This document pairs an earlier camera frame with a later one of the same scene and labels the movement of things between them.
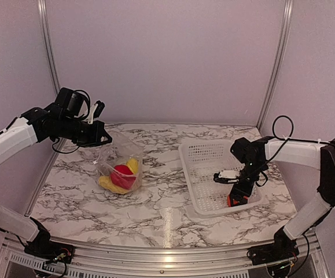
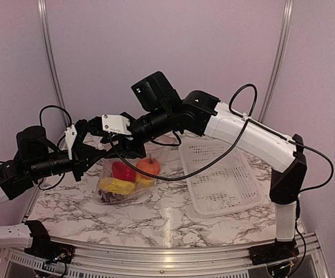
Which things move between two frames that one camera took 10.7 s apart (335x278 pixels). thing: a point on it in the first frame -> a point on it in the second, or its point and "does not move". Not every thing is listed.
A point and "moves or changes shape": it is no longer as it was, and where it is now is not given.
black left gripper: [94, 139] -> [81, 161]
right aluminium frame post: [278, 61] does not move
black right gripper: [236, 189] -> [123, 148]
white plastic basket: [205, 196] does not move
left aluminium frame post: [47, 41] does not move
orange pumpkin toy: [235, 202] -> [153, 167]
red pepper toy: [123, 176] moves or changes shape
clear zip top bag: [118, 164] moves or changes shape
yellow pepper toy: [133, 164] -> [144, 181]
